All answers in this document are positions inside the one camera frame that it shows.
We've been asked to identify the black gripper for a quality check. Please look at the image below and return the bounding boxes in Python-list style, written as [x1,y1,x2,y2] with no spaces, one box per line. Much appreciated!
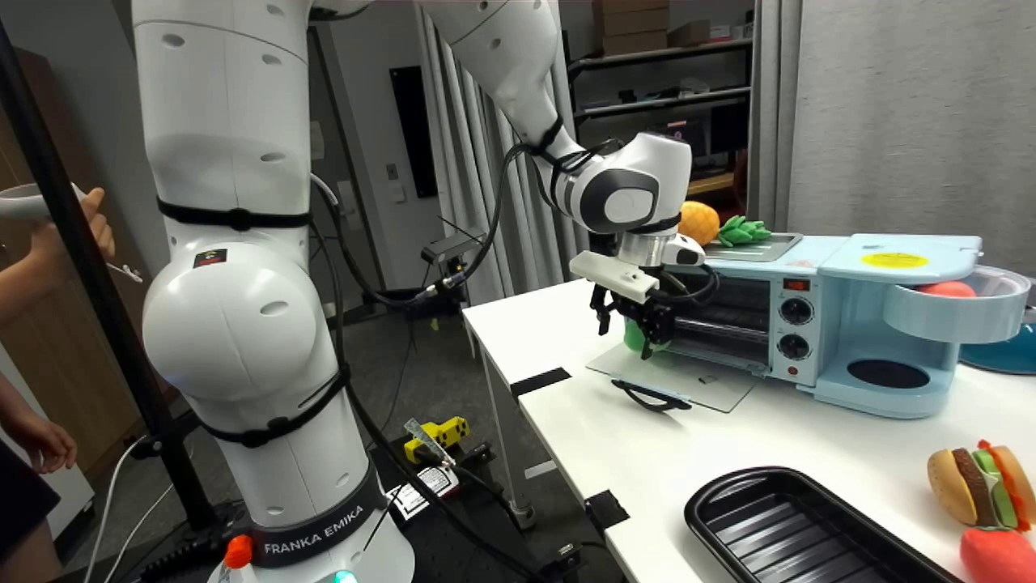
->
[589,223,709,349]

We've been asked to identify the green ball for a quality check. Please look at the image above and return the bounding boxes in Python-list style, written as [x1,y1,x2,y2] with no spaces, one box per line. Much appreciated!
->
[622,313,653,358]

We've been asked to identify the clear oven door black handle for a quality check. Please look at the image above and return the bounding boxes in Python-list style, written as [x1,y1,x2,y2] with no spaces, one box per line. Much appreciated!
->
[585,341,757,419]

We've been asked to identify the grey handheld controller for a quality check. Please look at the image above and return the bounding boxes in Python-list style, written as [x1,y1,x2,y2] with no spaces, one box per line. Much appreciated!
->
[0,177,78,231]

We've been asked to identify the person left forearm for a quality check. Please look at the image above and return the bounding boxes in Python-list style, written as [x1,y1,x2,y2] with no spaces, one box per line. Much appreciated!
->
[0,219,84,326]

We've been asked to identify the orange pineapple plushie green leaves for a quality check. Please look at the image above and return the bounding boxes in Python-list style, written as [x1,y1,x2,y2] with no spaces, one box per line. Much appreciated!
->
[678,199,779,253]

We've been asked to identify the light blue toy oven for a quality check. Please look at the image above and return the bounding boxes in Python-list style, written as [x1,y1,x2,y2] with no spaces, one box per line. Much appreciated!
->
[652,231,989,420]

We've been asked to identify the grey room door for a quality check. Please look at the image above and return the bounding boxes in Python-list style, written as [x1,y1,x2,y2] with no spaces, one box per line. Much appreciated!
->
[310,21,447,296]

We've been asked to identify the red plushie in pan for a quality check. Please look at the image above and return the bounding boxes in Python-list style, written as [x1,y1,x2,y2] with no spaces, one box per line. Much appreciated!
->
[919,280,981,303]

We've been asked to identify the burger plushie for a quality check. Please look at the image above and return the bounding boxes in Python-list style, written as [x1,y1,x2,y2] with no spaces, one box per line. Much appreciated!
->
[924,436,1036,532]

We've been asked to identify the red round plushie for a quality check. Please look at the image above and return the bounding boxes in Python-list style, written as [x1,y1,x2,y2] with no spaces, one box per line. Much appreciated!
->
[960,526,1036,583]

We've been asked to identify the person left hand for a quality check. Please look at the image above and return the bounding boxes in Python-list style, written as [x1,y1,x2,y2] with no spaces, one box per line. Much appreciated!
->
[65,186,121,266]

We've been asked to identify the person right hand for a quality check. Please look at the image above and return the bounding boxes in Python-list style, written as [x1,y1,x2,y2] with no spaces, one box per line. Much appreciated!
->
[0,404,82,480]

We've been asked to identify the black tape strip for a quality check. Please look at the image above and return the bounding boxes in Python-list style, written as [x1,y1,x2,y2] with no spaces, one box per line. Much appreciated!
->
[509,366,573,398]
[580,487,636,535]

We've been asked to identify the metal table leg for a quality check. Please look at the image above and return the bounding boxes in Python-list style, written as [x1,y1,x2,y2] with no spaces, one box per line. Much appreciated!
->
[469,320,541,532]

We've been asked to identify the grey curtain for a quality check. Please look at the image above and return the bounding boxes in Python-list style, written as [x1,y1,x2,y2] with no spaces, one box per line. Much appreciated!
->
[425,0,596,305]

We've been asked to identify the dark metal shelf unit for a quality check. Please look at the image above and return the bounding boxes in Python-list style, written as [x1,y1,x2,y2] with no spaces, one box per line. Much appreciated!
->
[566,0,757,219]

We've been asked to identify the yellow clamp tool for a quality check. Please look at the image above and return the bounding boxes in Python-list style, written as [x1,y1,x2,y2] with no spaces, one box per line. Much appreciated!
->
[402,415,474,471]

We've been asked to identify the black ribbed tray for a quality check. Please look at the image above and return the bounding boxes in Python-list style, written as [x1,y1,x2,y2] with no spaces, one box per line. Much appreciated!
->
[684,462,964,583]

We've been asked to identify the yellow round sticker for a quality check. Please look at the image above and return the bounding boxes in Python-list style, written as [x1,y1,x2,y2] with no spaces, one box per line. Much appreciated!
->
[859,249,932,271]

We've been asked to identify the cardboard box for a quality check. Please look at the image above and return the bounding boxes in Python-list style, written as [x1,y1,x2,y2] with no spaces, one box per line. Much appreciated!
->
[589,0,675,54]

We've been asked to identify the light blue round pan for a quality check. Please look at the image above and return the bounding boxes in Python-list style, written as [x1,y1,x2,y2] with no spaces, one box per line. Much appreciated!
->
[881,266,1036,348]

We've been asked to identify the dark teal pot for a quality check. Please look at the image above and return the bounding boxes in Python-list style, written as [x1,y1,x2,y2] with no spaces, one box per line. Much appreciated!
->
[954,320,1036,380]

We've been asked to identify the orange capped squeeze bottle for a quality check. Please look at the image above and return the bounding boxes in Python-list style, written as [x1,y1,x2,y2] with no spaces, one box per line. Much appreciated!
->
[209,532,262,583]

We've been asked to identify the black stand pole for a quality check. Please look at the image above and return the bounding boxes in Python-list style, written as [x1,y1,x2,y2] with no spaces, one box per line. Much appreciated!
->
[0,21,222,532]

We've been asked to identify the person black clothing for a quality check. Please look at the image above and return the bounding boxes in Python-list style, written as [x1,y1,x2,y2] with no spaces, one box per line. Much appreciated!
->
[0,441,62,583]

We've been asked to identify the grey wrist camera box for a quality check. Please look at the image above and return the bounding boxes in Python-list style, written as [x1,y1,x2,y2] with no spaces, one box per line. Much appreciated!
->
[566,249,664,308]

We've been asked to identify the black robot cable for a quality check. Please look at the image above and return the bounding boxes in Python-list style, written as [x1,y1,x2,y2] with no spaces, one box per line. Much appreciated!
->
[309,140,564,317]

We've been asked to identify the white floor cable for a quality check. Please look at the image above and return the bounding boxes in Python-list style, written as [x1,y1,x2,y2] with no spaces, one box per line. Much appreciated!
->
[78,430,182,583]

